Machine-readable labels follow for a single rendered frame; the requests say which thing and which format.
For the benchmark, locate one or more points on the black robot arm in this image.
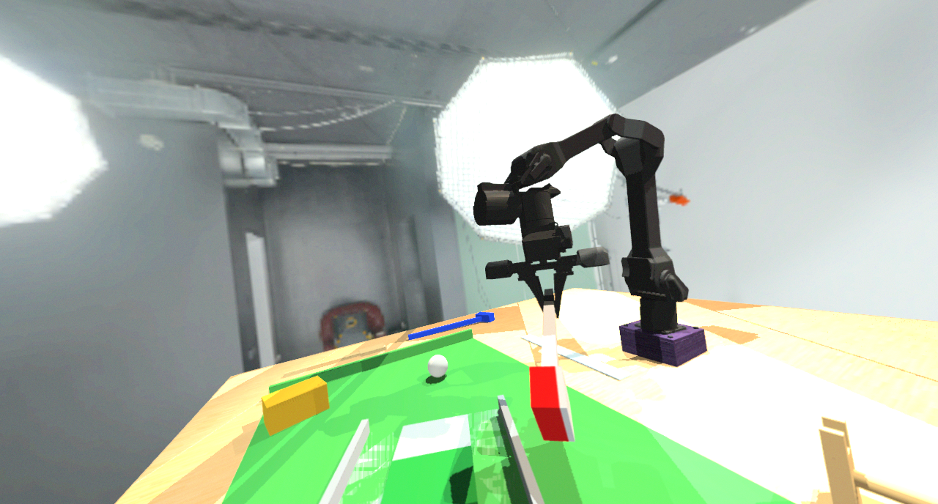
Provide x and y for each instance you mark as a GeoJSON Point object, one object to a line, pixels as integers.
{"type": "Point", "coordinates": [648, 270]}

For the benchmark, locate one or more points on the white flat bar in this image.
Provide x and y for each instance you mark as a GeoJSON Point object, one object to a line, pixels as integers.
{"type": "Point", "coordinates": [582, 359]}

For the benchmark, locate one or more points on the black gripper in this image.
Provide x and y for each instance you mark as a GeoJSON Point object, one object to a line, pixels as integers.
{"type": "Point", "coordinates": [588, 257]}

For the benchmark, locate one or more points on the yellow rectangular block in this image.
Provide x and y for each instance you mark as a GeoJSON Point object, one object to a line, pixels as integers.
{"type": "Point", "coordinates": [291, 405]}

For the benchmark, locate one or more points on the white golf ball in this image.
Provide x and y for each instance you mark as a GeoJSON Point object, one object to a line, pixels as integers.
{"type": "Point", "coordinates": [437, 366]}

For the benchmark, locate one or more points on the red putter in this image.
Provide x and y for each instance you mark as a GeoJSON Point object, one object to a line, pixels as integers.
{"type": "Point", "coordinates": [549, 397]}

